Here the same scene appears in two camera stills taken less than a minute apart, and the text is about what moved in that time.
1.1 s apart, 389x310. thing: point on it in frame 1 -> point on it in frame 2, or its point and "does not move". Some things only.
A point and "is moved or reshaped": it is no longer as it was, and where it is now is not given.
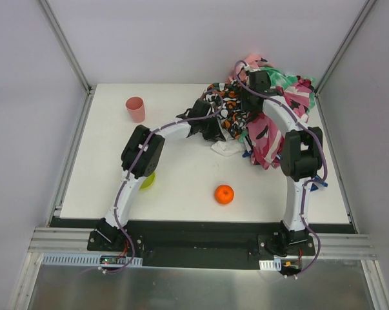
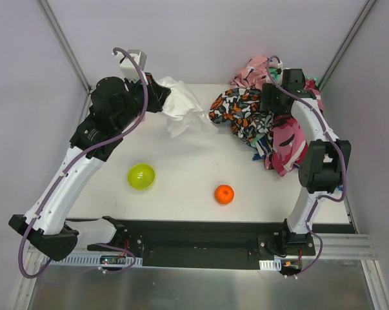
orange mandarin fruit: x=224 y=194 does not move
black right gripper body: x=246 y=105 -> x=271 y=101
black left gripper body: x=211 y=131 -> x=156 y=93
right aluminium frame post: x=338 y=58 does not move
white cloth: x=230 y=146 -> x=180 y=110
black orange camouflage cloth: x=225 y=99 is moved or reshaped
